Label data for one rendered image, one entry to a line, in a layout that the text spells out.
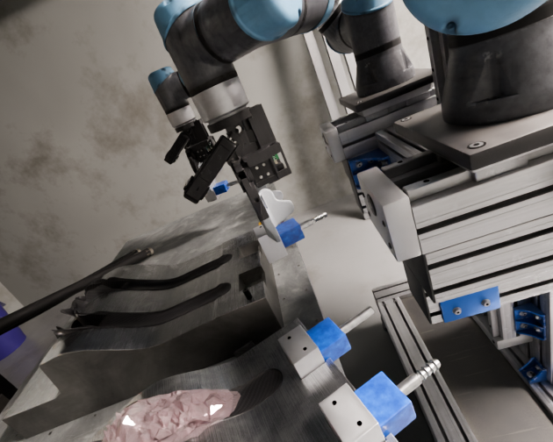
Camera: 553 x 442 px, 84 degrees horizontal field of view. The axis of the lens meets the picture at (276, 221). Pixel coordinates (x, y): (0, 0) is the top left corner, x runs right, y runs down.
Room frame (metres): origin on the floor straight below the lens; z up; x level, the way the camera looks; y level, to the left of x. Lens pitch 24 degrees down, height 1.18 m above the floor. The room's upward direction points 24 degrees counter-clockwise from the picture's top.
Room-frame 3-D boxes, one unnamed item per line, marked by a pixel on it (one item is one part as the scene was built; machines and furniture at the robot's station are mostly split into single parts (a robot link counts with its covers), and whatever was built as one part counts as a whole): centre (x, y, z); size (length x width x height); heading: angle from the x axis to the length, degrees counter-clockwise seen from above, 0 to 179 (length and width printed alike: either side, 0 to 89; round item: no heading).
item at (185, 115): (0.99, 0.13, 1.17); 0.08 x 0.08 x 0.05
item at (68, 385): (0.54, 0.31, 0.87); 0.50 x 0.26 x 0.14; 87
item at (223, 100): (0.50, 0.00, 1.17); 0.08 x 0.08 x 0.05
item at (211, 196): (0.99, 0.11, 0.93); 0.13 x 0.05 x 0.05; 76
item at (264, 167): (0.49, -0.01, 1.09); 0.09 x 0.08 x 0.12; 94
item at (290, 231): (0.49, -0.02, 0.93); 0.13 x 0.05 x 0.05; 94
